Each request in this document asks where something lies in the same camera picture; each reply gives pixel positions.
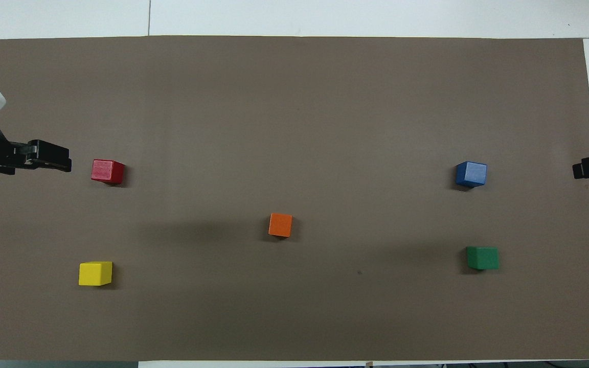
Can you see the red wooden block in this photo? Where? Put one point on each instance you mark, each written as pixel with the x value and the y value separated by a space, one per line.
pixel 106 171

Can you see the yellow wooden block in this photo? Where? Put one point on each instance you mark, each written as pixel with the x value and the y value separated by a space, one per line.
pixel 95 273

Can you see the blue wooden block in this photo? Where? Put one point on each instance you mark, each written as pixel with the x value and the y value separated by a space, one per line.
pixel 471 174

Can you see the green wooden block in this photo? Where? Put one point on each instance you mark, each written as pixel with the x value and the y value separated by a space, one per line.
pixel 482 258

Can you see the orange wooden block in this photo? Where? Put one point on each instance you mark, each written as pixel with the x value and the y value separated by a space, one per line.
pixel 280 225

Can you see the brown paper mat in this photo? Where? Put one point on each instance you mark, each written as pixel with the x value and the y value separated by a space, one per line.
pixel 294 128

